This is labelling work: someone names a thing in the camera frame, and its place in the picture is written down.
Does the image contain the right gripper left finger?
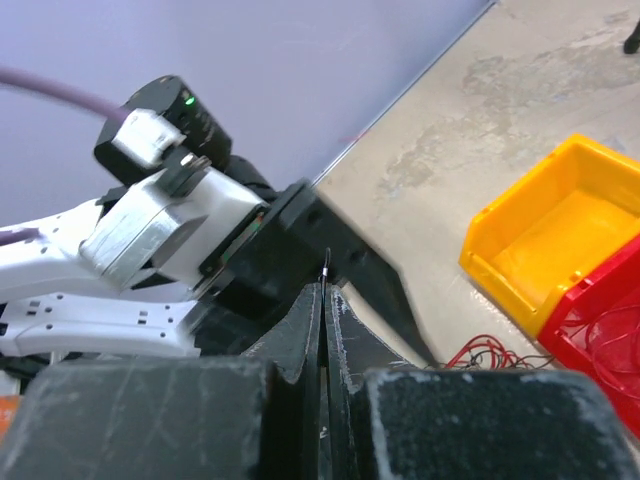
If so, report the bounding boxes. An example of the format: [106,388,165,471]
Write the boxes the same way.
[0,282,324,480]

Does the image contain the black music stand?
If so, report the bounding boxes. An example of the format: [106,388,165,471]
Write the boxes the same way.
[623,21,640,55]

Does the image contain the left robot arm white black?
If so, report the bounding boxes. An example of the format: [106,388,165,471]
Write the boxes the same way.
[1,68,435,376]

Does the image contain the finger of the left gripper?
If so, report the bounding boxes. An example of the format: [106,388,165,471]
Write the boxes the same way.
[344,244,441,369]

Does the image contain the red plastic bin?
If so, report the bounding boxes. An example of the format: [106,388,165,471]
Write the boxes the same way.
[537,238,639,436]

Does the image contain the red black cables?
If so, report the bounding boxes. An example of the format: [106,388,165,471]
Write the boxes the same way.
[442,333,556,372]

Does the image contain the yellow plastic bin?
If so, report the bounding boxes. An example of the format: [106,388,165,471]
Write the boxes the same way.
[459,134,639,337]

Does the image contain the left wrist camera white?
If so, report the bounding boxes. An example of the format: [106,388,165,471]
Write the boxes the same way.
[79,112,266,294]

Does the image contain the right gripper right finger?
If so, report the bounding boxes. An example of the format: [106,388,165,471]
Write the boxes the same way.
[324,283,640,480]

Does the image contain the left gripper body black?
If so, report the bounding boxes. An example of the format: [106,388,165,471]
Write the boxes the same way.
[199,179,371,321]

